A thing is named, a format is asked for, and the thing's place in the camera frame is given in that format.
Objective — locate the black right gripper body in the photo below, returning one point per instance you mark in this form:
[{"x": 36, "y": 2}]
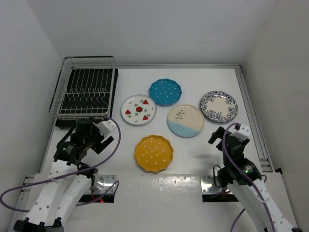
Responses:
[{"x": 242, "y": 142}]

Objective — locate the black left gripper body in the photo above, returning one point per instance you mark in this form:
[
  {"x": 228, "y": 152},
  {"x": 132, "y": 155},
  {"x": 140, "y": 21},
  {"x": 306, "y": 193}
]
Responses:
[{"x": 95, "y": 136}]

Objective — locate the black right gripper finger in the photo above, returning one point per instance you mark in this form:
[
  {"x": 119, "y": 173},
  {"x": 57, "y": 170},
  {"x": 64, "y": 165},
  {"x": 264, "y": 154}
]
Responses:
[
  {"x": 232, "y": 127},
  {"x": 218, "y": 134}
]

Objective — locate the blue floral rim plate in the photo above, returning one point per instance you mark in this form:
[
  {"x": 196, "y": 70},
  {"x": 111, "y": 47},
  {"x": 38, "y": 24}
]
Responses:
[{"x": 219, "y": 106}]

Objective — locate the cream blue leaf plate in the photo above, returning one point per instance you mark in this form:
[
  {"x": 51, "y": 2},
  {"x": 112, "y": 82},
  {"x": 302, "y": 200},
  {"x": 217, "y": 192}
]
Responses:
[{"x": 185, "y": 121}]

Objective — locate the yellow polka dot plate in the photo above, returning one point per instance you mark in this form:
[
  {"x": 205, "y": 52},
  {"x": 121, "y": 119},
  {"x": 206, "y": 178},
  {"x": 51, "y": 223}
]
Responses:
[{"x": 154, "y": 153}]

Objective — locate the teal polka dot plate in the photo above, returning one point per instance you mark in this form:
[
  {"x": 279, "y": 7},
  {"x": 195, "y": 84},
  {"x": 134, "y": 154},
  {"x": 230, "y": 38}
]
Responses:
[{"x": 165, "y": 92}]

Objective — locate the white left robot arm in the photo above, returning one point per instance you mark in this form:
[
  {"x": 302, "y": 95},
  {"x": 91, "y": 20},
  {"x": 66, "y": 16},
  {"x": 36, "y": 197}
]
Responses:
[{"x": 69, "y": 178}]

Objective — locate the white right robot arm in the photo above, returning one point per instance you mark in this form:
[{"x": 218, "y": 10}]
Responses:
[{"x": 241, "y": 177}]

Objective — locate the black drip tray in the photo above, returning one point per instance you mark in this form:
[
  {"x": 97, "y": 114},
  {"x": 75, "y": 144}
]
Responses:
[{"x": 87, "y": 93}]

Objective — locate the white watermelon pattern plate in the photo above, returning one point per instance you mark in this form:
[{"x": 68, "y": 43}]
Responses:
[{"x": 138, "y": 110}]

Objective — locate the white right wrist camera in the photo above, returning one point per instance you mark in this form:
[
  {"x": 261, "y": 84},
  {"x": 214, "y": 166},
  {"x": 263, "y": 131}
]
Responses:
[{"x": 243, "y": 132}]

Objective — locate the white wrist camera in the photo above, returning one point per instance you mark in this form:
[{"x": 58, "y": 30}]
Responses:
[
  {"x": 243, "y": 132},
  {"x": 106, "y": 127}
]

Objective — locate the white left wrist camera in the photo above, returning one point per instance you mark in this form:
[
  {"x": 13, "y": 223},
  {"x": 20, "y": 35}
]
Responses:
[{"x": 106, "y": 127}]

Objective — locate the silver wire dish rack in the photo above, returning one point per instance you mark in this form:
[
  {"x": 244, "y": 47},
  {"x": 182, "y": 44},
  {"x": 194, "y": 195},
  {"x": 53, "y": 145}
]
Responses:
[{"x": 77, "y": 62}]

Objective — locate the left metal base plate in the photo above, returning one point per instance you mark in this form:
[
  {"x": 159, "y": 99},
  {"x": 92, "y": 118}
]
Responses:
[{"x": 104, "y": 183}]

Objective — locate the metal base plate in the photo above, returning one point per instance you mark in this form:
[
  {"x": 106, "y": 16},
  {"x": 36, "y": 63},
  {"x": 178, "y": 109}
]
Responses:
[
  {"x": 207, "y": 185},
  {"x": 104, "y": 183}
]

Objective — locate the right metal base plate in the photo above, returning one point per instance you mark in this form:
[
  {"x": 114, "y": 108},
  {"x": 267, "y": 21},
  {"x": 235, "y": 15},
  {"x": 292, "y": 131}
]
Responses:
[{"x": 207, "y": 185}]

